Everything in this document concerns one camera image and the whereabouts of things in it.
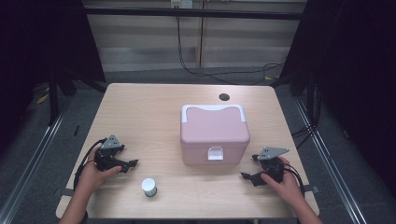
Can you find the black horizontal bar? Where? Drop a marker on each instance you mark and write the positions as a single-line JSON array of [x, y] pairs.
[[193, 13]]

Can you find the yellow floor tape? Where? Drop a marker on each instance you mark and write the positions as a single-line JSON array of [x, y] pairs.
[[42, 98]]

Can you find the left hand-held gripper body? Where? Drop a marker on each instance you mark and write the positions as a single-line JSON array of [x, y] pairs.
[[107, 155]]

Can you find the person's left hand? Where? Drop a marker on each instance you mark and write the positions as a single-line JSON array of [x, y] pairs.
[[91, 177]]

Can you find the grey tape piece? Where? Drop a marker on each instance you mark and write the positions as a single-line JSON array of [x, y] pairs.
[[311, 188], [67, 192]]

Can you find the black curtain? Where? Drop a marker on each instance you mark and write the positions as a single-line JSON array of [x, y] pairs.
[[37, 46], [358, 77]]

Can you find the black metal stand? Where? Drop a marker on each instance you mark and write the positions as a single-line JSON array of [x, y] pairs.
[[53, 99], [310, 99]]

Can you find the aluminium floor rail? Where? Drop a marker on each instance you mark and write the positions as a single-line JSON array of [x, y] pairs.
[[34, 161], [333, 168]]

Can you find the person's right hand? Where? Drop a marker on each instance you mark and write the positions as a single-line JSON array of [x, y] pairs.
[[288, 188]]

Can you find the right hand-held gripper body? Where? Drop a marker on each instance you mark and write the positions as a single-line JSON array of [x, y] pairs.
[[274, 168]]

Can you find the pink storage box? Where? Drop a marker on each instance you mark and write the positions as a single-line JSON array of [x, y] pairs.
[[214, 130]]

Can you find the black table grommet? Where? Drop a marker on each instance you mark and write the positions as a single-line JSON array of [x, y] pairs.
[[224, 96]]

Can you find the white bottle green label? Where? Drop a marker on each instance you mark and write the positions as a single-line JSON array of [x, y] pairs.
[[149, 186]]

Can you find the white wall socket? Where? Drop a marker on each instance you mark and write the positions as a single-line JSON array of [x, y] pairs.
[[182, 3]]

